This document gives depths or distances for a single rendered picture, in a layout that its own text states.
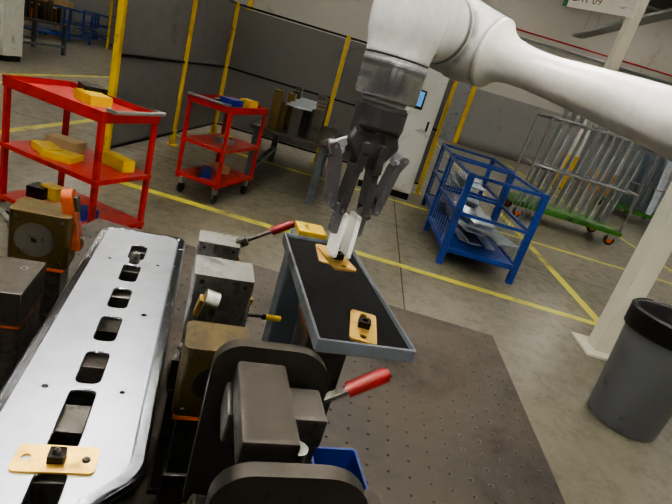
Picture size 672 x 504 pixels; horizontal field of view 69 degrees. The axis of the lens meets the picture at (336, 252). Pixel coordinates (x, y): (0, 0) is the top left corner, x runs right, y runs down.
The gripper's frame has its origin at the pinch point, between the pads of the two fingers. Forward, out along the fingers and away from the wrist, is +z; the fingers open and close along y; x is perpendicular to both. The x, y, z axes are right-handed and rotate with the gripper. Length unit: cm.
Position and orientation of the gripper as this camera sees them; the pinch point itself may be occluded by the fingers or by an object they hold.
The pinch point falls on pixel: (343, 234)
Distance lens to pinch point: 75.4
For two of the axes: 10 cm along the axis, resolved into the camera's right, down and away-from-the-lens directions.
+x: 3.6, 4.2, -8.3
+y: -8.9, -1.1, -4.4
